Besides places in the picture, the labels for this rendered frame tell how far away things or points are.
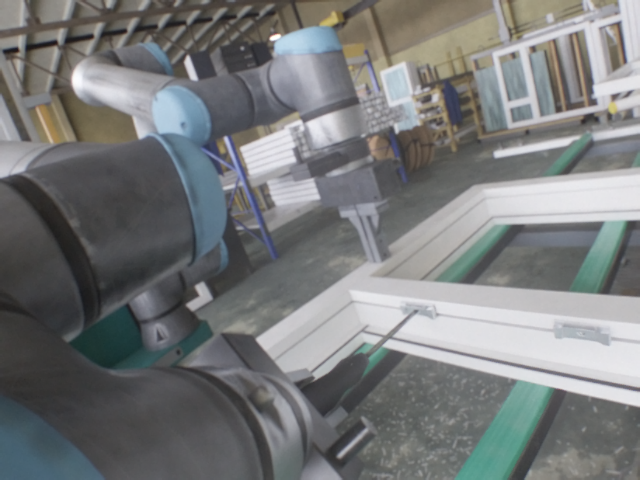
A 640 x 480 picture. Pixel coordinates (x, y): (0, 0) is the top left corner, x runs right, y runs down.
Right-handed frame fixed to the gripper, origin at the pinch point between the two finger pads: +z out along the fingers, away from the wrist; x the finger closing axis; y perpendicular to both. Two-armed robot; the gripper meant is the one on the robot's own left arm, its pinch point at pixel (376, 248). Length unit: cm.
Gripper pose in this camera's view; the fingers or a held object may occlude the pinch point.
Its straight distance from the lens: 63.3
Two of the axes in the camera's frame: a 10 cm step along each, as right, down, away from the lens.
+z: 3.3, 9.1, 2.7
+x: -6.4, 0.0, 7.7
